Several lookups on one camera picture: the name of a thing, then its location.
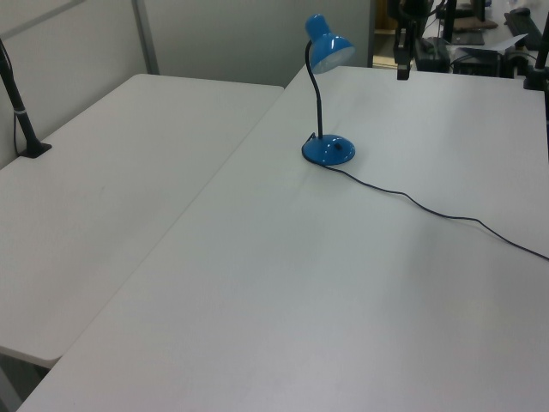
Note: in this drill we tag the thin black upright pole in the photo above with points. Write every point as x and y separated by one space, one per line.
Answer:
449 21

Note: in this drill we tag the black computer keyboard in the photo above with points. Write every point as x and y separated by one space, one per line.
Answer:
521 26

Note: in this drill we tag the white paper sheet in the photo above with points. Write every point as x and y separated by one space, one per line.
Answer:
510 43

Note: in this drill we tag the black equipment box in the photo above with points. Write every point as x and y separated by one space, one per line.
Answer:
476 66

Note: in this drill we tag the black clamped camera pole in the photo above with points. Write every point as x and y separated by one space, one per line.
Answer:
23 124
534 79

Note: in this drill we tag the black device with green light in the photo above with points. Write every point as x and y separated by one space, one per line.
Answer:
433 56

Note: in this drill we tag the blue gooseneck desk lamp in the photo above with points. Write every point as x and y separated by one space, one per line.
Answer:
328 152

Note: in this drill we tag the flat black tablet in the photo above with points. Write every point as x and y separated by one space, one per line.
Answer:
467 38

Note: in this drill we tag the dark brown desk mat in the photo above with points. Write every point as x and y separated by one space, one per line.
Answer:
476 25

